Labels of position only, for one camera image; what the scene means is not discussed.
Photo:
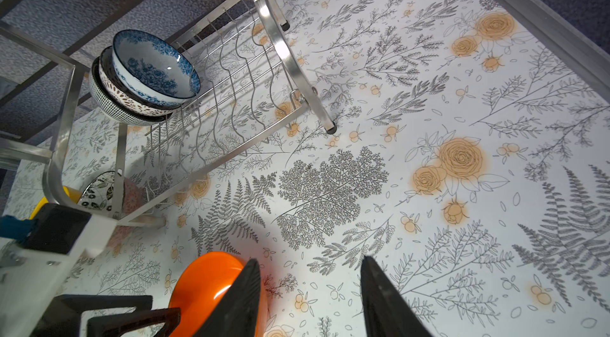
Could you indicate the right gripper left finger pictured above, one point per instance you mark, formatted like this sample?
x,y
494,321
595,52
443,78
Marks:
x,y
237,314

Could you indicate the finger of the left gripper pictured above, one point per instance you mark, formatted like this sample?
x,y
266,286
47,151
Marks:
x,y
64,314
120,324

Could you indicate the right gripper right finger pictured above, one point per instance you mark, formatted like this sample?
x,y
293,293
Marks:
x,y
385,311

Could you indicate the orange plastic bowl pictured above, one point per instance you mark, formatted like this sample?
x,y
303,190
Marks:
x,y
201,287

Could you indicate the dark glass patterned bowl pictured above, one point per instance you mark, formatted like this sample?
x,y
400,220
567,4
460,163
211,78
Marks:
x,y
111,107

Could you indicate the blue white floral bowl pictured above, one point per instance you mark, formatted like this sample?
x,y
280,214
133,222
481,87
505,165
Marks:
x,y
153,70

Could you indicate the white brown dotted bowl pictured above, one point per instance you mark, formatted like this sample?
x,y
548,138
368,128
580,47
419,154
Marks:
x,y
118,91

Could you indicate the stainless steel dish rack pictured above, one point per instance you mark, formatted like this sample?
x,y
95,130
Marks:
x,y
274,23

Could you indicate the black white leaf bowl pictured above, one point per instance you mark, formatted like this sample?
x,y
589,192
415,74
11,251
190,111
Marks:
x,y
98,196

